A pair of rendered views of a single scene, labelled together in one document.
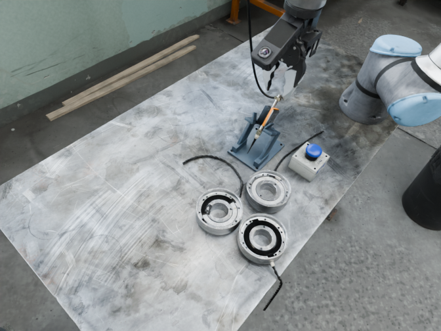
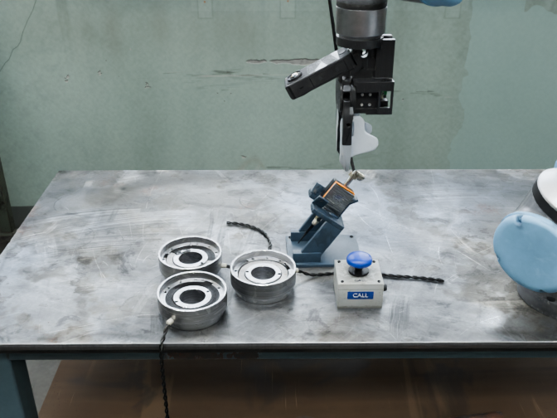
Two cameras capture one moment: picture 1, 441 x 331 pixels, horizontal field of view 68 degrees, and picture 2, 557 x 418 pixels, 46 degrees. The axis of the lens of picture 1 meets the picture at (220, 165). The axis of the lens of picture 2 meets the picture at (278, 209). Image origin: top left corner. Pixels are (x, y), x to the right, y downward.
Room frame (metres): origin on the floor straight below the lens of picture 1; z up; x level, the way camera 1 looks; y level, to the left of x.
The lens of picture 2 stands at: (-0.06, -0.84, 1.41)
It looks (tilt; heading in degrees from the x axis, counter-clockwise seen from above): 28 degrees down; 54
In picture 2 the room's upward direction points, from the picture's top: straight up
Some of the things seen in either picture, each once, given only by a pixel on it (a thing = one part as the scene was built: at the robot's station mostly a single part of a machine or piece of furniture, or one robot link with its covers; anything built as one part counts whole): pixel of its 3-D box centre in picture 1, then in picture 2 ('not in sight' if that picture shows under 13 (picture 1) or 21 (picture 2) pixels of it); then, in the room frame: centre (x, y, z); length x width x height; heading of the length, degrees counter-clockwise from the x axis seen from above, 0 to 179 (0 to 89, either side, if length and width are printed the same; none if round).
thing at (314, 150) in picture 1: (312, 154); (358, 269); (0.55, -0.22, 0.85); 0.04 x 0.04 x 0.05
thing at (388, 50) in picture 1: (389, 63); not in sight; (0.81, -0.42, 0.97); 0.13 x 0.12 x 0.14; 11
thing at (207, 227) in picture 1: (218, 212); (191, 262); (0.37, -0.01, 0.82); 0.10 x 0.10 x 0.04
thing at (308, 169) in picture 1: (310, 159); (360, 282); (0.55, -0.23, 0.82); 0.08 x 0.07 x 0.05; 144
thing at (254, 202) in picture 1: (267, 192); (263, 277); (0.44, -0.12, 0.82); 0.10 x 0.10 x 0.04
